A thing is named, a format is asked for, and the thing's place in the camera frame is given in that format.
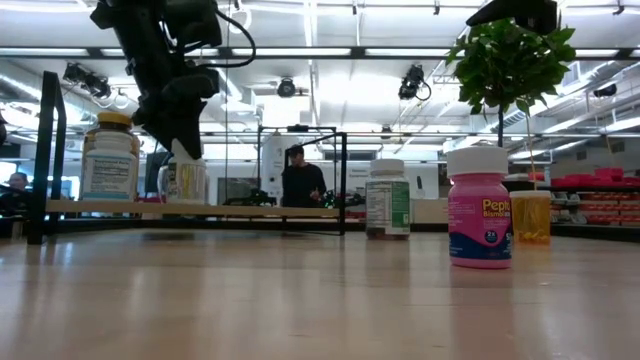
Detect brown bottle with yellow cap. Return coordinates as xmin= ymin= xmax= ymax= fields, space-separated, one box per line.
xmin=82 ymin=110 xmax=141 ymax=201

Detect wooden shelf with black frame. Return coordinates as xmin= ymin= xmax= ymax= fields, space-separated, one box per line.
xmin=27 ymin=70 xmax=349 ymax=245

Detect black metal frame rig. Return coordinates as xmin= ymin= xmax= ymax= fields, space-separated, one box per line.
xmin=256 ymin=123 xmax=339 ymax=207

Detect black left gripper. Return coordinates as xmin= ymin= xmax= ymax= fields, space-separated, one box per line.
xmin=112 ymin=19 xmax=221 ymax=160

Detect white machine cabinet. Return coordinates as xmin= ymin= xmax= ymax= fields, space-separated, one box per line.
xmin=259 ymin=132 xmax=301 ymax=202

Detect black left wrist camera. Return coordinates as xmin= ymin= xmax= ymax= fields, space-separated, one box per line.
xmin=164 ymin=0 xmax=224 ymax=49

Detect beige low cabinet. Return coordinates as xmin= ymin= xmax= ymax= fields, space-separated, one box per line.
xmin=409 ymin=198 xmax=450 ymax=225

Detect rack of red bins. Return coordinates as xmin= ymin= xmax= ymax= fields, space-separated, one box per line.
xmin=528 ymin=167 xmax=640 ymax=226

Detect standing person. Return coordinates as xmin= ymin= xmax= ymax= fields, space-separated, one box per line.
xmin=281 ymin=144 xmax=328 ymax=209

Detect white bottle with green label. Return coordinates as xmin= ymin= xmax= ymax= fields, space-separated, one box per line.
xmin=364 ymin=158 xmax=412 ymax=240

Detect green plant in black pot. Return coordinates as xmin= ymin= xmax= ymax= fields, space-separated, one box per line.
xmin=446 ymin=17 xmax=579 ymax=192

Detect black left wrist camera cable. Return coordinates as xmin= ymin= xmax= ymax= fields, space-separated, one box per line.
xmin=197 ymin=8 xmax=257 ymax=70

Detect pink Pepto Bismol bottle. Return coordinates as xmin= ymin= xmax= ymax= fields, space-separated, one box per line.
xmin=446 ymin=145 xmax=514 ymax=270

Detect orange pill vial white cap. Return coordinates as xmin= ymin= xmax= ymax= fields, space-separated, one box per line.
xmin=509 ymin=189 xmax=552 ymax=245

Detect white bottle with yellow label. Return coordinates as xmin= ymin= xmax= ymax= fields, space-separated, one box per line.
xmin=157 ymin=139 xmax=210 ymax=205

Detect small white-capped bottle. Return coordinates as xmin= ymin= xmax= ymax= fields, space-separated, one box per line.
xmin=81 ymin=130 xmax=139 ymax=202

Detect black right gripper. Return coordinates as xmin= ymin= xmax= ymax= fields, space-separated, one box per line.
xmin=464 ymin=0 xmax=559 ymax=36

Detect dark monitor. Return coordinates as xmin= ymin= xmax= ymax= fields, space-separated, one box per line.
xmin=144 ymin=151 xmax=171 ymax=197

